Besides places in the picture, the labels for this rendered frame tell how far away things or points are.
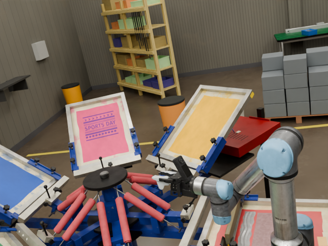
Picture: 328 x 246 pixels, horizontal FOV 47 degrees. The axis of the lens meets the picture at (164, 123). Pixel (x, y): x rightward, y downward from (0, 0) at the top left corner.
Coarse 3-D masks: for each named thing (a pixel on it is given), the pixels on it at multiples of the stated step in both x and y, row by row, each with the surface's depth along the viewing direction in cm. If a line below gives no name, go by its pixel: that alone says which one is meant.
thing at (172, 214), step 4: (168, 212) 251; (172, 212) 250; (176, 212) 249; (180, 212) 248; (168, 216) 247; (172, 216) 246; (176, 216) 245; (180, 216) 244; (168, 220) 248; (172, 220) 247; (176, 220) 246; (188, 220) 243
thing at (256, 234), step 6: (222, 228) 238; (252, 228) 233; (222, 234) 233; (252, 234) 227; (258, 234) 226; (264, 234) 225; (270, 234) 224; (318, 234) 217; (216, 240) 229; (234, 240) 225; (252, 240) 222; (258, 240) 221; (264, 240) 221
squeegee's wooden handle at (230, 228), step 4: (240, 204) 251; (236, 208) 238; (232, 212) 234; (236, 212) 237; (232, 216) 231; (236, 216) 237; (232, 220) 227; (236, 220) 236; (228, 224) 224; (232, 224) 224; (228, 228) 220; (232, 228) 224; (228, 232) 217; (232, 232) 223; (228, 236) 216; (232, 236) 223; (228, 240) 217; (228, 244) 218
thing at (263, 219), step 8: (240, 216) 247; (256, 216) 243; (264, 216) 242; (312, 216) 233; (320, 216) 232; (240, 224) 239; (256, 224) 236; (264, 224) 234; (272, 224) 233; (320, 224) 225
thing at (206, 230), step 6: (258, 198) 256; (264, 198) 255; (246, 204) 257; (252, 204) 256; (258, 204) 254; (264, 204) 253; (270, 204) 251; (300, 204) 244; (306, 204) 243; (312, 204) 241; (318, 204) 240; (324, 204) 238; (210, 210) 253; (210, 216) 247; (210, 222) 241; (204, 228) 236; (210, 228) 239; (204, 234) 230
